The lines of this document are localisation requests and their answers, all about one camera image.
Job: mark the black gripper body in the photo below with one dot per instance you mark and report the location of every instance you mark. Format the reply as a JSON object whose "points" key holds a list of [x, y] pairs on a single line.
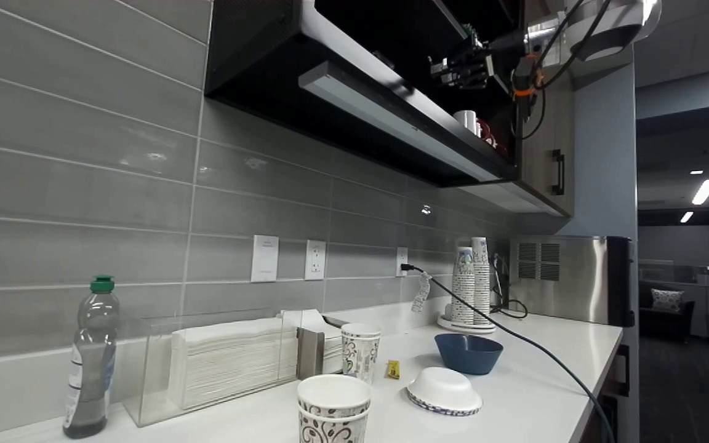
{"points": [[499, 45]]}

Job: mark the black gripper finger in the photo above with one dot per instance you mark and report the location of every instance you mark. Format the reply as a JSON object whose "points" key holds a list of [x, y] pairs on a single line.
{"points": [[456, 60], [463, 78]]}

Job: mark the black open shelf cabinet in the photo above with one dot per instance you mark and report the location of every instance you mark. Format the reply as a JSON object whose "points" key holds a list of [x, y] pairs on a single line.
{"points": [[264, 50]]}

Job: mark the small yellow object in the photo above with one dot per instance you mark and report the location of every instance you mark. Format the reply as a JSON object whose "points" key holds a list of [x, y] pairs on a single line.
{"points": [[393, 369]]}

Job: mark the white mug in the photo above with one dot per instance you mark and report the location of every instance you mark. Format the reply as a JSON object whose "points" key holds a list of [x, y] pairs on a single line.
{"points": [[470, 121]]}

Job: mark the small red item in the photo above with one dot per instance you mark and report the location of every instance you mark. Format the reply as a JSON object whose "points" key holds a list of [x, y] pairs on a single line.
{"points": [[491, 135]]}

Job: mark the stainless steel appliance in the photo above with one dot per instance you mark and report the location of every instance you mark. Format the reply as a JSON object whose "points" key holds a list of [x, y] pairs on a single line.
{"points": [[573, 278]]}

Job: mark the white plate stack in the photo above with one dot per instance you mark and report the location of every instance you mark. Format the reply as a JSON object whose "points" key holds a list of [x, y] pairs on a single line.
{"points": [[467, 327]]}

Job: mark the long ceiling light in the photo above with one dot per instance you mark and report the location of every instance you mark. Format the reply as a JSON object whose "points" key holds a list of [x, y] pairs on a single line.
{"points": [[706, 190]]}

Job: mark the small ceiling light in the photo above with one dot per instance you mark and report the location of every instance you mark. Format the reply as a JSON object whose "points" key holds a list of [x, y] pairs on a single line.
{"points": [[689, 215]]}

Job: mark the blue bowl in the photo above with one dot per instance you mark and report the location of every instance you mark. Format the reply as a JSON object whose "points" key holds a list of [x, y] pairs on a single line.
{"points": [[470, 354]]}

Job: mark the white folded napkins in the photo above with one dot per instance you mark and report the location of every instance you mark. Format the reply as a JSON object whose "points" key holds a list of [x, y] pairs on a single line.
{"points": [[315, 320]]}

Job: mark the patterned paper cup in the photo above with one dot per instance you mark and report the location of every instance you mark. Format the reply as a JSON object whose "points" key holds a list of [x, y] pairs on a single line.
{"points": [[333, 391], [360, 352], [332, 430]]}

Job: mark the light cushion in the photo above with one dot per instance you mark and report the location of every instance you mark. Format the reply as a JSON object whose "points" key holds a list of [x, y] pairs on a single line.
{"points": [[665, 297]]}

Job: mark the brown napkin stack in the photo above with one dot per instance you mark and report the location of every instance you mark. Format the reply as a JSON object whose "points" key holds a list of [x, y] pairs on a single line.
{"points": [[310, 352]]}

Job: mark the dark armchair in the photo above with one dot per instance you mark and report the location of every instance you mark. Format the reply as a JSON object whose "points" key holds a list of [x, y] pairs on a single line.
{"points": [[665, 320]]}

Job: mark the white napkin stack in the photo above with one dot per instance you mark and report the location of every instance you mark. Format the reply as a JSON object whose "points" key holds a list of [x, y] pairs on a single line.
{"points": [[228, 360]]}

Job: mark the clear acrylic napkin holder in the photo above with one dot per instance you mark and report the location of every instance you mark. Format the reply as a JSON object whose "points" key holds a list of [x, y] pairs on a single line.
{"points": [[146, 376]]}

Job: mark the green-capped dish soap bottle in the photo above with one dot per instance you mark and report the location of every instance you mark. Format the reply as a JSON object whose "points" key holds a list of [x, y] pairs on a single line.
{"points": [[90, 360]]}

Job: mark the grey wall cabinet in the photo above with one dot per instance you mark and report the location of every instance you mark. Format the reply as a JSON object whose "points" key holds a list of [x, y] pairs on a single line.
{"points": [[540, 174]]}

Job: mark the white wall outlet plate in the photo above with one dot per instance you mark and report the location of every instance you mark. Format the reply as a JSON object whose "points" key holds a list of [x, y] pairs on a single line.
{"points": [[264, 257], [403, 253], [315, 258]]}

